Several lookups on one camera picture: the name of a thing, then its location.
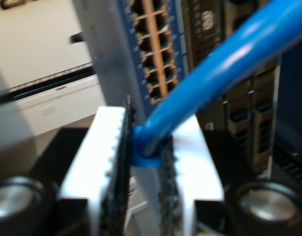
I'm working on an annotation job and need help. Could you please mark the black rack server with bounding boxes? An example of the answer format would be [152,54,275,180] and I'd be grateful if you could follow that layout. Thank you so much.
[182,0,282,174]

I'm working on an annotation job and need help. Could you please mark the blue network cable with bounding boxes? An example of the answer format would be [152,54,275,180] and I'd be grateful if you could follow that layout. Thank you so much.
[132,0,302,168]

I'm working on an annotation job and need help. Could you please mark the blue network switch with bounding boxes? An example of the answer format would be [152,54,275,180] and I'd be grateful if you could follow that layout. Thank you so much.
[72,0,189,128]

